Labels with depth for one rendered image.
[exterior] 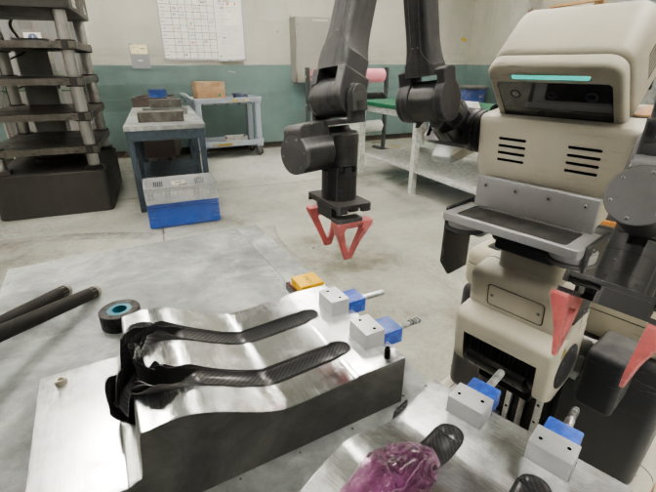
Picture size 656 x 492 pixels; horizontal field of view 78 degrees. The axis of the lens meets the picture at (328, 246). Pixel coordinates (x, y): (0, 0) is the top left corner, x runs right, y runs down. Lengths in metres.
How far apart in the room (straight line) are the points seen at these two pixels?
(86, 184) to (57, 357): 3.61
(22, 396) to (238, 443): 0.42
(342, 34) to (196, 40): 6.34
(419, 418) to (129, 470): 0.37
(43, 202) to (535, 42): 4.28
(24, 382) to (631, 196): 0.91
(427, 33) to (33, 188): 4.10
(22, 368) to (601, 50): 1.08
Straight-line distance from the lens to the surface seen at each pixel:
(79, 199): 4.53
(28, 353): 0.98
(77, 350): 0.94
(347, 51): 0.65
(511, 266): 0.95
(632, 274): 0.53
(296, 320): 0.75
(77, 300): 1.04
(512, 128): 0.85
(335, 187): 0.65
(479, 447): 0.61
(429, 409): 0.64
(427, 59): 0.83
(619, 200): 0.47
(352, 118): 0.63
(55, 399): 0.74
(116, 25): 6.97
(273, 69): 7.17
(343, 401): 0.64
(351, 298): 0.77
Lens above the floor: 1.30
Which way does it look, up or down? 24 degrees down
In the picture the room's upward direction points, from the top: straight up
